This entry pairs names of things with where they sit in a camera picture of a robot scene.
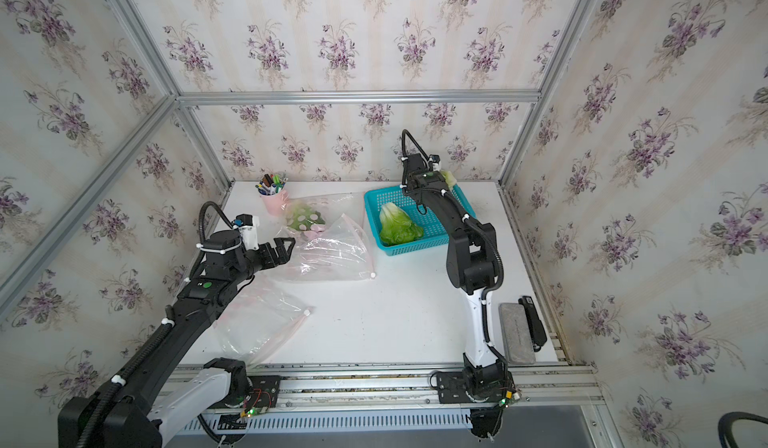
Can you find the black chair edge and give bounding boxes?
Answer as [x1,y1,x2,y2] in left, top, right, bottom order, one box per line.
[717,411,767,448]

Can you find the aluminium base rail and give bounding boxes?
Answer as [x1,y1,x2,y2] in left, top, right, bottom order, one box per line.
[155,362,607,416]

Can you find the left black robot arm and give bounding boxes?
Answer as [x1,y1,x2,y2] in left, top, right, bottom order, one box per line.
[57,201,296,447]

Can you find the pink pen cup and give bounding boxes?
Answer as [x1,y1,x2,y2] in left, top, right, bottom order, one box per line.
[260,188,290,217]

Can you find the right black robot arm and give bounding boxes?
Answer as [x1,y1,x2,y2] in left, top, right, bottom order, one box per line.
[400,130,510,401]

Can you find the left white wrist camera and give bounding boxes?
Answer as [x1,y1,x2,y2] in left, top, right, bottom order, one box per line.
[233,214,260,250]

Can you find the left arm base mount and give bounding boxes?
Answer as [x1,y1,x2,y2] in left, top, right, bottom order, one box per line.
[203,358,282,416]

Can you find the grey block with black device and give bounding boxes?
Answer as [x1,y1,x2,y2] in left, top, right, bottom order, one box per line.
[498,296,548,365]

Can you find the chinese cabbage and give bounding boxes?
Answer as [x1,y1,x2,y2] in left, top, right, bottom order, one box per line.
[379,202,424,247]
[441,170,457,191]
[285,202,326,233]

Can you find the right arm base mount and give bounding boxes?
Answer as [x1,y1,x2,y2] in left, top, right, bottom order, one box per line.
[429,370,521,407]

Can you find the teal plastic basket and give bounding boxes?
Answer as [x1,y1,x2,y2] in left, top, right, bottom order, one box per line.
[364,186,449,256]

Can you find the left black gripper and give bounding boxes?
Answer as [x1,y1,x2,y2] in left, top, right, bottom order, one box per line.
[227,235,293,288]

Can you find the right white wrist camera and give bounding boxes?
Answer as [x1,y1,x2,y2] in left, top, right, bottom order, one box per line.
[427,155,441,172]

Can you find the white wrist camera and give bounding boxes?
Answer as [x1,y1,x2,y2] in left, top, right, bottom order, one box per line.
[233,214,260,250]
[427,155,441,172]

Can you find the zip-top bag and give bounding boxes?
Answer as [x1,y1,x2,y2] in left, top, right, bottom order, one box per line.
[212,280,314,367]
[272,214,377,283]
[286,193,365,241]

